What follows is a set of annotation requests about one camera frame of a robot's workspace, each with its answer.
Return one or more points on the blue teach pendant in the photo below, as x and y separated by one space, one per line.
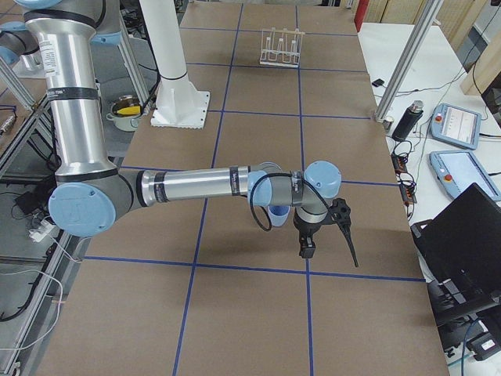
456 170
456 126

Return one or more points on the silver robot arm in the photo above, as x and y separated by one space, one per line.
91 193
17 41

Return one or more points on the white enamel pot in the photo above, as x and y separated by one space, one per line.
125 113

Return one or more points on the black thermos bottle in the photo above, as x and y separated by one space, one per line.
409 119

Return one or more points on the far blue teach pendant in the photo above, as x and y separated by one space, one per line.
456 126

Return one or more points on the black laptop on stand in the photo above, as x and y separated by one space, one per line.
462 244

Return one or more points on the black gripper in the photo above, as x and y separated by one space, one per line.
305 228

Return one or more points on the white wire cup holder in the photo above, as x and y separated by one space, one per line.
281 47

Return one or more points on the light blue plastic cup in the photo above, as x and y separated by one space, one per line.
278 215

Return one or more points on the small black adapter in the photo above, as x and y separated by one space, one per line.
378 82

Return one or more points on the aluminium frame post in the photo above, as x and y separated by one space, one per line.
408 55

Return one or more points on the white power strip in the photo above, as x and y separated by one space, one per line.
42 231

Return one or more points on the white camera mast pedestal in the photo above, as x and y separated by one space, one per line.
179 104

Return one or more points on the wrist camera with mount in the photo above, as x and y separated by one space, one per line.
340 212

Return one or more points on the near blue teach pendant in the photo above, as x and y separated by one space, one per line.
456 170

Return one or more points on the orange black usb hub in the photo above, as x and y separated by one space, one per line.
406 182

